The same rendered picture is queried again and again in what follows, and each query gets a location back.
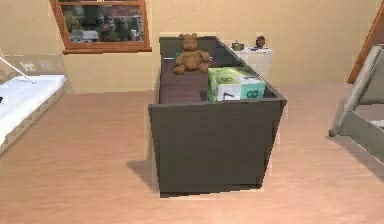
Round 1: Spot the brown teddy bear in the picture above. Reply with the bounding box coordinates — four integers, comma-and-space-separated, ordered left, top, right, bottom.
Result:
172, 32, 212, 76

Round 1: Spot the green toy box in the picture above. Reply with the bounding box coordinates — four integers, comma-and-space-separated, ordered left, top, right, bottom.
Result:
206, 66, 267, 102

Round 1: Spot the grey green chair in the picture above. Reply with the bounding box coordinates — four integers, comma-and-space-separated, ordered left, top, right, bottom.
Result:
328, 45, 384, 164

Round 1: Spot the brown wooden door frame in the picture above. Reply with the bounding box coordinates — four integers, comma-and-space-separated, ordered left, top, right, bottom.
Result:
346, 1, 384, 85

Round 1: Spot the wooden framed window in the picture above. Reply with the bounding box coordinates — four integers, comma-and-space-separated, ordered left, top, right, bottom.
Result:
49, 0, 153, 56

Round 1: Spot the small brown round object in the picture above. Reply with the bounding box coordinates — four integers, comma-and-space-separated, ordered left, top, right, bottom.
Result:
255, 35, 267, 50

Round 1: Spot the dark grey bed frame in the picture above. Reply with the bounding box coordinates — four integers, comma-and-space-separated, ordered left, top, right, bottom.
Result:
148, 35, 288, 198

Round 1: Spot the white bed with beige frame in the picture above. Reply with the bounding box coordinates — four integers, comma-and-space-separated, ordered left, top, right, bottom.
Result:
0, 54, 70, 156

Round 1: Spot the white nightstand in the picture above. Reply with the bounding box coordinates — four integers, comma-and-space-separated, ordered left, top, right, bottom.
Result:
231, 46, 275, 82

